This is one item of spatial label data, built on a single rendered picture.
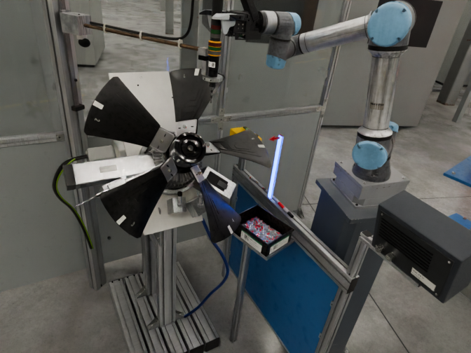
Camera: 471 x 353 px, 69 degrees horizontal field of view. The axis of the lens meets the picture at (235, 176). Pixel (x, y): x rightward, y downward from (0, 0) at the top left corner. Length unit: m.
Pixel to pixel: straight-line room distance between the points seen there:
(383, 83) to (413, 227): 0.46
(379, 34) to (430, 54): 4.38
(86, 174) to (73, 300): 1.21
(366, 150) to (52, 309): 1.91
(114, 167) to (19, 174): 0.78
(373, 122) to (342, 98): 3.75
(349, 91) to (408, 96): 0.95
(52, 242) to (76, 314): 0.43
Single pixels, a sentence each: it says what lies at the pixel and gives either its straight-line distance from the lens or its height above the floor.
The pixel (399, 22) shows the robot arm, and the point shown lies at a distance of 1.17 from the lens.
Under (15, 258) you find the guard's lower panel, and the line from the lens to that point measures 2.34.
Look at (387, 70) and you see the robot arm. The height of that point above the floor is 1.56.
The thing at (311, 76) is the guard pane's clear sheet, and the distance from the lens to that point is 2.49.
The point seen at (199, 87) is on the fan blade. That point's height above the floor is 1.38.
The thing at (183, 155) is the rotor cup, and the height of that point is 1.20.
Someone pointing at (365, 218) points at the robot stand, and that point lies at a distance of 1.44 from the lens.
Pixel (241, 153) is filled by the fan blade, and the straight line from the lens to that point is 1.35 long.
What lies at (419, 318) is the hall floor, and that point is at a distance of 2.64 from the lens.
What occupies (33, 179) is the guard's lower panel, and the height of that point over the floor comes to 0.76.
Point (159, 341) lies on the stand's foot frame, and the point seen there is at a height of 0.07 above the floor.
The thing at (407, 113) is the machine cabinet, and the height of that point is 0.26.
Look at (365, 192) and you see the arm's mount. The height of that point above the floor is 1.07.
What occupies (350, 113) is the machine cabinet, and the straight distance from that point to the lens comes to 5.15.
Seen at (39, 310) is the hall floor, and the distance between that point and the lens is 2.39.
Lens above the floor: 1.77
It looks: 31 degrees down
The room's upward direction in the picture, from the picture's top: 7 degrees clockwise
